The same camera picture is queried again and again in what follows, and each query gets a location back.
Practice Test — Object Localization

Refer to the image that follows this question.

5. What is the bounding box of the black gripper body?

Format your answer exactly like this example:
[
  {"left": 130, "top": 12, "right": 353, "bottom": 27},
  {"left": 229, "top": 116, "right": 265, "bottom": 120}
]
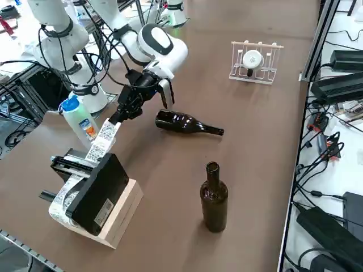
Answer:
[{"left": 117, "top": 70, "right": 159, "bottom": 113}]

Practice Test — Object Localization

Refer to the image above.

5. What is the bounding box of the white QR code label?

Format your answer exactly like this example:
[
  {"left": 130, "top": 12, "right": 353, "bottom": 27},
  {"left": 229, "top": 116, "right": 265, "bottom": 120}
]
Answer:
[{"left": 86, "top": 118, "right": 122, "bottom": 163}]

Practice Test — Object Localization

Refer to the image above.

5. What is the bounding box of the clear plastic bottle blue cap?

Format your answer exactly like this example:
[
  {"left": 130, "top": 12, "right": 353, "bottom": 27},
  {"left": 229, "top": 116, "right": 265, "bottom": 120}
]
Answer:
[{"left": 58, "top": 95, "right": 100, "bottom": 150}]

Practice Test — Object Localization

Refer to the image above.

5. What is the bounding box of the black label dispenser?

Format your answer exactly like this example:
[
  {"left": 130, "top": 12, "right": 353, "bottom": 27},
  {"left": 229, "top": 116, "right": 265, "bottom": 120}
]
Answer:
[{"left": 39, "top": 147, "right": 130, "bottom": 236}]

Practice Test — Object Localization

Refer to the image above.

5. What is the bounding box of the wooden dispenser base block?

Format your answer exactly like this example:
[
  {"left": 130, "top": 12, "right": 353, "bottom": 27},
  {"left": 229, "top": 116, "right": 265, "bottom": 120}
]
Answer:
[{"left": 75, "top": 178, "right": 144, "bottom": 250}]

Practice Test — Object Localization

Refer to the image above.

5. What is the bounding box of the white label roll strip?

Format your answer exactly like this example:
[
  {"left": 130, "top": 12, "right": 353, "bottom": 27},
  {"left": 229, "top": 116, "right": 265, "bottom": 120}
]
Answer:
[{"left": 48, "top": 173, "right": 89, "bottom": 227}]

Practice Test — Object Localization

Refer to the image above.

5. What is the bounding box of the dark glass bottle standing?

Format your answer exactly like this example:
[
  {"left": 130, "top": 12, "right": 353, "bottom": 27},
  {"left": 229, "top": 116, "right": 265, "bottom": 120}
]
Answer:
[{"left": 200, "top": 161, "right": 229, "bottom": 233}]

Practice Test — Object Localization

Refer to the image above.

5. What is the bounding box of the black flat box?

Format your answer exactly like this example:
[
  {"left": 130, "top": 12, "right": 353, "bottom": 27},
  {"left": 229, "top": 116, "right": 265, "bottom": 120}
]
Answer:
[{"left": 343, "top": 192, "right": 363, "bottom": 236}]

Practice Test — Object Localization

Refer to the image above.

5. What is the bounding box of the black equipment case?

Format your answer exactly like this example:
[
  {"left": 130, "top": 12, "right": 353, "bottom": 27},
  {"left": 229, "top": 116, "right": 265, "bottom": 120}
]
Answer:
[{"left": 27, "top": 66, "right": 71, "bottom": 111}]

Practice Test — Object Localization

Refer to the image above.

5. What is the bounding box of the white cup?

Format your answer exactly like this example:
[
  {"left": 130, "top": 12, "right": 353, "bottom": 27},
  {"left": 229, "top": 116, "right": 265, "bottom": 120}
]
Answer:
[{"left": 242, "top": 50, "right": 264, "bottom": 77}]

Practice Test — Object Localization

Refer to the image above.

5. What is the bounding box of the orange black connector device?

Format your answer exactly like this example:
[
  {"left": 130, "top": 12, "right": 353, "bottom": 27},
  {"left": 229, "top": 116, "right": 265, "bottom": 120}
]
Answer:
[
  {"left": 308, "top": 112, "right": 330, "bottom": 131},
  {"left": 317, "top": 133, "right": 341, "bottom": 160}
]

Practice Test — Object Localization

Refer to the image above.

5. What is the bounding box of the black power adapter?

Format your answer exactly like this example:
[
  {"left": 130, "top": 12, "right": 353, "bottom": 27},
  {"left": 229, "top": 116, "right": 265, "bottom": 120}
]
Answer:
[
  {"left": 296, "top": 206, "right": 363, "bottom": 272},
  {"left": 310, "top": 72, "right": 363, "bottom": 104},
  {"left": 330, "top": 50, "right": 363, "bottom": 71}
]

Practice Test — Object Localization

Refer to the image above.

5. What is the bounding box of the white wire cup rack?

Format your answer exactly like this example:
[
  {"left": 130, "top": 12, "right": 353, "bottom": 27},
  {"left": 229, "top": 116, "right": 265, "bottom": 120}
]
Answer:
[{"left": 229, "top": 40, "right": 284, "bottom": 86}]

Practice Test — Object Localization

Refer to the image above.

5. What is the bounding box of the aluminium table edge rail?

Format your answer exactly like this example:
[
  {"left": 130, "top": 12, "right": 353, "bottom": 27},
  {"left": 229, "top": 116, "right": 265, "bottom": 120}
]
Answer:
[{"left": 0, "top": 228, "right": 66, "bottom": 272}]

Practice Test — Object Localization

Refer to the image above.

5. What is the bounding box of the aluminium frame post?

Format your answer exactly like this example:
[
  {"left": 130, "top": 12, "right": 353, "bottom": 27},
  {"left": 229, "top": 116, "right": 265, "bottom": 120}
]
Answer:
[{"left": 300, "top": 0, "right": 341, "bottom": 83}]

